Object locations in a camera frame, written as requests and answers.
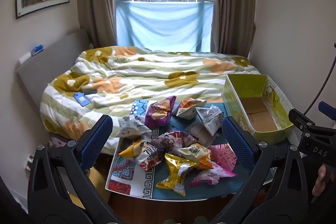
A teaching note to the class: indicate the pale pink snack packet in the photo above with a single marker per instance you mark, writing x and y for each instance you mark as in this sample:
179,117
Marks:
206,178

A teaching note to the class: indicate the grey white pointed snack packet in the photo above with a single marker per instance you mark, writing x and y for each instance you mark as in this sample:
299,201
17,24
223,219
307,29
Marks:
210,119

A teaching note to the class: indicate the blue phone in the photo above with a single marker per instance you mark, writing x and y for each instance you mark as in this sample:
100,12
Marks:
82,99

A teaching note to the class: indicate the grey white crumpled snack packet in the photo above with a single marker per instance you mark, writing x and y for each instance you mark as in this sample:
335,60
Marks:
131,127

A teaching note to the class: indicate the pink tablet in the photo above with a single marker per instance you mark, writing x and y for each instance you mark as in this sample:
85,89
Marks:
59,140

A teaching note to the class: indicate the silver striped snack packet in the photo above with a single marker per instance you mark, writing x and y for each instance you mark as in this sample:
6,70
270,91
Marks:
151,158

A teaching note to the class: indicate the green cardboard box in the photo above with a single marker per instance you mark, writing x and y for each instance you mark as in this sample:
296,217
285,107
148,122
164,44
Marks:
236,100

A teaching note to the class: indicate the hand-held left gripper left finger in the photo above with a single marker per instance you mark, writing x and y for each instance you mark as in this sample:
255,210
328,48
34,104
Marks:
97,140

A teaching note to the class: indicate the floral striped blanket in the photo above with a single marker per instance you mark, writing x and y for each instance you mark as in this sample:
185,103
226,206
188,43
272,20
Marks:
147,74

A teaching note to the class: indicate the blue patterned tablecloth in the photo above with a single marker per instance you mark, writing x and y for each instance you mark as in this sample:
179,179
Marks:
141,184

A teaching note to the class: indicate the yellow orange snack packet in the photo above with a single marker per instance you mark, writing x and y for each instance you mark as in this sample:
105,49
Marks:
131,149

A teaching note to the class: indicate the wall socket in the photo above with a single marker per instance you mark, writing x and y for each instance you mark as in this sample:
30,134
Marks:
29,162

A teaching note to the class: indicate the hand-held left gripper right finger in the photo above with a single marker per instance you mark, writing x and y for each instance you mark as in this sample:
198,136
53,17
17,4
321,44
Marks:
237,140

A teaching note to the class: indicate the bright pink snack packet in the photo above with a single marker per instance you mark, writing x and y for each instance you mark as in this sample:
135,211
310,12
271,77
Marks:
224,158

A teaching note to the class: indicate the translucent pale snack packet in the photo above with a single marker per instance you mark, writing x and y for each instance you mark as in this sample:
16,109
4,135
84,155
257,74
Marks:
200,133

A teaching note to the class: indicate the light blue window cloth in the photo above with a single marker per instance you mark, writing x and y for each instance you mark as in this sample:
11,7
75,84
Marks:
162,27

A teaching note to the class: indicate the grey headboard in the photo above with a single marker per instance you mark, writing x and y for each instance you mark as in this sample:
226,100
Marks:
50,66

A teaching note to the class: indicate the orange white puffed snack packet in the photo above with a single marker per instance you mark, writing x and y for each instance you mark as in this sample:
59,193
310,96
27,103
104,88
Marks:
187,107

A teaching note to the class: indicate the black flat device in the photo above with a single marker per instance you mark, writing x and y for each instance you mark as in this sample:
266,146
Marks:
90,92

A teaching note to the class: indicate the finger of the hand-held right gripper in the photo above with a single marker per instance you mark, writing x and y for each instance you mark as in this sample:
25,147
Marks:
328,109
300,120

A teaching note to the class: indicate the person's right hand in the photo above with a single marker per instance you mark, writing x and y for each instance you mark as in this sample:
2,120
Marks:
325,182

